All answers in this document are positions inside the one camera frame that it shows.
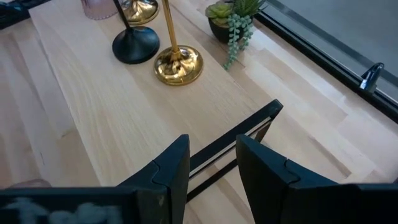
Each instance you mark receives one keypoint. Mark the tall black candlestick holder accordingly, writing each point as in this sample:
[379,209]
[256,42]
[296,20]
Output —
[135,46]

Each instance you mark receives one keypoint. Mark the black frame clamp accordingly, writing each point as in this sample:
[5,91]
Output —
[370,79]

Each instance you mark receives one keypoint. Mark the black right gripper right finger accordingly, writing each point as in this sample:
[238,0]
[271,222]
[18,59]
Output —
[267,193]

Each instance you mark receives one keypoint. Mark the succulent plant in black pot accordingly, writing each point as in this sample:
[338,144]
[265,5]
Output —
[222,31]

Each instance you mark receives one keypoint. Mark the pink ribbed glass candle holder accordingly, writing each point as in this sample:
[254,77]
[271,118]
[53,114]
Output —
[99,9]

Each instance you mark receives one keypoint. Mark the black aluminium table frame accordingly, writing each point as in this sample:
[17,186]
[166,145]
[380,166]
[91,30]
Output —
[326,67]

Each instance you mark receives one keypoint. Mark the tall gold candlestick holder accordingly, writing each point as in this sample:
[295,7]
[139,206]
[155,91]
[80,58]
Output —
[177,67]
[140,12]

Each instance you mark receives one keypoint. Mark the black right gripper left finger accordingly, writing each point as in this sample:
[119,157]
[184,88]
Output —
[168,193]

